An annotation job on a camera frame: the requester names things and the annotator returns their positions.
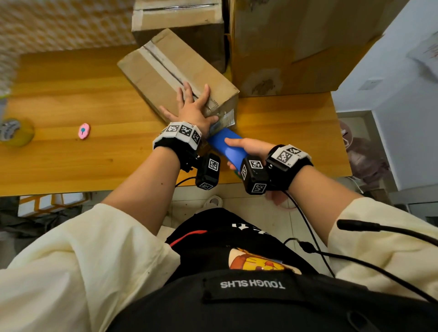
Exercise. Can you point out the person's left hand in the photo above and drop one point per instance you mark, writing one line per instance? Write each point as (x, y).
(191, 113)

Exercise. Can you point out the person's right hand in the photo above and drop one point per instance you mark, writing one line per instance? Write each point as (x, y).
(256, 147)

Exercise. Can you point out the blue tape dispenser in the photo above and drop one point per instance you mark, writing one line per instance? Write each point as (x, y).
(222, 152)

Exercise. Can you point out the cardboard box with black print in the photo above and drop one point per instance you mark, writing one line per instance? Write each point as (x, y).
(164, 65)

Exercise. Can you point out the small plain cardboard box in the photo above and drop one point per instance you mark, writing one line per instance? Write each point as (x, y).
(178, 20)

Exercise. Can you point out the cardboard box with white label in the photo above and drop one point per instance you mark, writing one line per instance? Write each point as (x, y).
(291, 41)

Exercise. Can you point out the person's right forearm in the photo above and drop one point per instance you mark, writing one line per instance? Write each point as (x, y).
(321, 201)

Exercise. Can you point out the person's left forearm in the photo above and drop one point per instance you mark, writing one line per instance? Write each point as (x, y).
(143, 191)

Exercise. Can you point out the white box with yellow tape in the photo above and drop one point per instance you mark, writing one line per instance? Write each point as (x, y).
(44, 203)

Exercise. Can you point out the yellowish tape roll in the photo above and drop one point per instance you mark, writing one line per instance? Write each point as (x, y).
(18, 135)

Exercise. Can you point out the pink bin with plastic bag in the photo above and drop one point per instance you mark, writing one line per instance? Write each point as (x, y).
(345, 133)

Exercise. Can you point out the pink box cutter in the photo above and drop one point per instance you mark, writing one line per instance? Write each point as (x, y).
(84, 131)

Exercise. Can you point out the brown plush fabric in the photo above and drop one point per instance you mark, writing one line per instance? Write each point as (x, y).
(369, 160)

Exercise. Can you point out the black printed garment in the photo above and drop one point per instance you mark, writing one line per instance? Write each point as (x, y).
(239, 308)

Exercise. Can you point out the yellow white checked cloth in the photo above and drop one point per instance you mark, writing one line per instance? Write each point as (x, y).
(51, 24)

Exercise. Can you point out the grey metal appliance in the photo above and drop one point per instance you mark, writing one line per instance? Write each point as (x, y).
(417, 205)

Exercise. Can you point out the white paper with red writing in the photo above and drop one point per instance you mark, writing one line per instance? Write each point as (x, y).
(426, 54)

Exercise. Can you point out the cream long-sleeved top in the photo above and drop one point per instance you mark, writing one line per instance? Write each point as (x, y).
(68, 266)

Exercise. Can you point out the dark grey cloth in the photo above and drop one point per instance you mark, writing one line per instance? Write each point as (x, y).
(20, 222)

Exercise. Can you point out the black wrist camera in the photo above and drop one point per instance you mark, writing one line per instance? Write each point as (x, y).
(208, 171)
(255, 176)

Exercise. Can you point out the white wall socket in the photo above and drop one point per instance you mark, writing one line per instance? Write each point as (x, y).
(371, 84)

